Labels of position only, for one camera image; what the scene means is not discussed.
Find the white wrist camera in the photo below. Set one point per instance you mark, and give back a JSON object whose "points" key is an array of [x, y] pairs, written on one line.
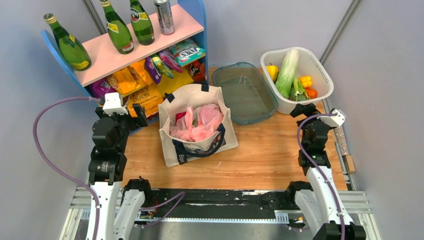
{"points": [[113, 103], [334, 119]]}

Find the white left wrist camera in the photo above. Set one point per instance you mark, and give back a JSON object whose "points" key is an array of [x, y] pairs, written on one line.
{"points": [[113, 103]]}

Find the green glass bottle middle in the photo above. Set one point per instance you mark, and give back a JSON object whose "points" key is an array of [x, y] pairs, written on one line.
{"points": [[118, 31]]}

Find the white plastic basket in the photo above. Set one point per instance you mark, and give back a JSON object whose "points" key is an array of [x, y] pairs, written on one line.
{"points": [[308, 65]]}

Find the orange tomato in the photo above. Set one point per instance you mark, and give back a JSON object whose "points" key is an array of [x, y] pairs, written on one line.
{"points": [[311, 93]]}

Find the colourful striped candy packet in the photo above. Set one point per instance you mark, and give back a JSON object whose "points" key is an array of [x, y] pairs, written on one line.
{"points": [[161, 66]]}

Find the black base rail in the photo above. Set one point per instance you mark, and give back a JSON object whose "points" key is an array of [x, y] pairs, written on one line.
{"points": [[221, 204]]}

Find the pink plastic grocery bag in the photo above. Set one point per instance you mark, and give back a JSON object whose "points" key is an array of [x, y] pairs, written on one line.
{"points": [[195, 125]]}

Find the pink candy packet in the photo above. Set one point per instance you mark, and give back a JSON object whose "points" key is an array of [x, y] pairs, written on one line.
{"points": [[170, 60]]}

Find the red dark snack bag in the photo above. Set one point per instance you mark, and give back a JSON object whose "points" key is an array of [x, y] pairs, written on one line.
{"points": [[197, 71]]}

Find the blue pink snack shelf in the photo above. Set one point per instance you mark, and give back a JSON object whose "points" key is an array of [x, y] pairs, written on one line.
{"points": [[189, 17]]}

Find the purple snack bag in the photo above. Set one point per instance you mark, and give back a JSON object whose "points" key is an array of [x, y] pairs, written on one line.
{"points": [[101, 87]]}

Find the purple candy packet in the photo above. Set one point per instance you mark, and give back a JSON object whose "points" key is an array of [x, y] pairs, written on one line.
{"points": [[154, 73]]}

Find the small yellow orange pepper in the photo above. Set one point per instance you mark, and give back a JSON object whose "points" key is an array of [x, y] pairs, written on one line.
{"points": [[306, 81]]}

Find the yellow bell pepper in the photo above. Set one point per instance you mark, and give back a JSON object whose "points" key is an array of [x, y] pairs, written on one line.
{"points": [[273, 72]]}

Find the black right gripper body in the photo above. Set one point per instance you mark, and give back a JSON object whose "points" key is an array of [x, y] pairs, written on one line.
{"points": [[305, 124]]}

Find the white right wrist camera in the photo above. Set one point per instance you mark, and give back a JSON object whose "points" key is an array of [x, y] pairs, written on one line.
{"points": [[334, 119]]}

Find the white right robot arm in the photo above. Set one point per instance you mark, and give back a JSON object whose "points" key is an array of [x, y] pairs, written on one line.
{"points": [[318, 198]]}

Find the silver drink can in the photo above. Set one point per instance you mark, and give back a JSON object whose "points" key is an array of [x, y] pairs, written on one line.
{"points": [[165, 17]]}

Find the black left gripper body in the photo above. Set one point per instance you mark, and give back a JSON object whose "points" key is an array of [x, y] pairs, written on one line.
{"points": [[125, 122]]}

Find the teal transparent plastic tray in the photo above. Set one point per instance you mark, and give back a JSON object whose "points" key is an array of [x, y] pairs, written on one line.
{"points": [[245, 93]]}

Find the green glass bottle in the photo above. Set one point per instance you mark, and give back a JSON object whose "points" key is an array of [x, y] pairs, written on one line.
{"points": [[141, 23], [69, 46], [118, 31]]}

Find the napa cabbage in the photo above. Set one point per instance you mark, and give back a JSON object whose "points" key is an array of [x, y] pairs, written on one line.
{"points": [[287, 73]]}

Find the cream canvas tote bag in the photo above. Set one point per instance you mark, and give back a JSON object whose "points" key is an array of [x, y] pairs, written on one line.
{"points": [[179, 152]]}

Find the green glass bottle right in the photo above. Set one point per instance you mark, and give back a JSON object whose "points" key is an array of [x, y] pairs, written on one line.
{"points": [[141, 23]]}

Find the green leafy vegetable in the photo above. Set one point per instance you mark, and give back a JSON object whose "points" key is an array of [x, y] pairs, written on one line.
{"points": [[298, 92]]}

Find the green glass bottle left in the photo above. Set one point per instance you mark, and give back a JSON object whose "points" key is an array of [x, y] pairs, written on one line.
{"points": [[69, 46]]}

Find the teal foxs candy bag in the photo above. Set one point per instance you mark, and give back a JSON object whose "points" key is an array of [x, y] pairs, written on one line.
{"points": [[186, 51]]}

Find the orange snack bag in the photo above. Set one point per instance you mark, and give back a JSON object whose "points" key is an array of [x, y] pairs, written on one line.
{"points": [[130, 79]]}

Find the honey dijon chips bag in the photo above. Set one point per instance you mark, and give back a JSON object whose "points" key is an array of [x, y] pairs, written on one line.
{"points": [[148, 97]]}

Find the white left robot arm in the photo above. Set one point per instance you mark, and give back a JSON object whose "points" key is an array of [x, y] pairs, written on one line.
{"points": [[111, 218]]}

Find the glass tube of beads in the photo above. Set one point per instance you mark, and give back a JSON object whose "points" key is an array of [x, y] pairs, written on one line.
{"points": [[341, 140]]}

